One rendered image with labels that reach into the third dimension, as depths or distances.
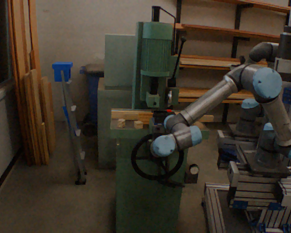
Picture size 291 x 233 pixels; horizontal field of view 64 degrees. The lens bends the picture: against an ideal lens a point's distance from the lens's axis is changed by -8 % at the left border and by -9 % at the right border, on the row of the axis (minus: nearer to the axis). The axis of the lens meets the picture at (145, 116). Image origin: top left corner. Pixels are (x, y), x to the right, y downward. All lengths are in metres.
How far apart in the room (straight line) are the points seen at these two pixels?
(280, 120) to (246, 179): 0.43
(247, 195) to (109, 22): 3.09
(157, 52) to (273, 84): 0.70
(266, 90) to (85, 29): 3.19
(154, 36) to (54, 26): 2.65
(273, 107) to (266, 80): 0.15
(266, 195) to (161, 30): 1.11
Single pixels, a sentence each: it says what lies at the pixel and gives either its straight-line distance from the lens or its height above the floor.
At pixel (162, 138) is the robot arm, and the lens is 0.93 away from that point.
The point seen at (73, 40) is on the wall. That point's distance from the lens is 3.91.
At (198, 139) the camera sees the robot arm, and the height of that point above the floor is 1.07.
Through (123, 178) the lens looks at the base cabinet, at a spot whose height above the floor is 0.56.
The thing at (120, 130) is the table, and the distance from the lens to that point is 1.49.
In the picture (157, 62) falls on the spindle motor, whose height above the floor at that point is 1.28.
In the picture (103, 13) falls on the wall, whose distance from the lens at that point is 3.89.
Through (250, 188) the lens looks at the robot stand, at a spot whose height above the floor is 0.68.
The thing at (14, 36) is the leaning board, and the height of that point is 1.38.
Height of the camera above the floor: 1.46
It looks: 19 degrees down
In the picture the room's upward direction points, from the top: 4 degrees clockwise
